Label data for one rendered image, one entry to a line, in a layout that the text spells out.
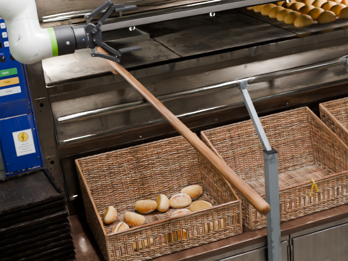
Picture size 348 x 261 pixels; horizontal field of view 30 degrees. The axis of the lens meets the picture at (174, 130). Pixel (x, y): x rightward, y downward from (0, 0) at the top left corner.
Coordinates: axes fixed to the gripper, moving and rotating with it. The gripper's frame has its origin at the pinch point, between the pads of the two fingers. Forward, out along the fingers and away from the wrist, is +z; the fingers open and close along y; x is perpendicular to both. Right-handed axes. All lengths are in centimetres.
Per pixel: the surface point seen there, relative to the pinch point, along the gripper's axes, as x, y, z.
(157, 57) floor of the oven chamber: -67, 31, 26
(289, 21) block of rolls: -82, 29, 100
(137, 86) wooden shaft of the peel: -25.7, 28.4, 5.0
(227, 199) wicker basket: -17, 81, 35
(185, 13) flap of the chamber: -41, 7, 32
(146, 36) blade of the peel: -102, 29, 31
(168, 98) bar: -17.6, 32.7, 14.2
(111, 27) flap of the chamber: -40.4, 7.7, 1.2
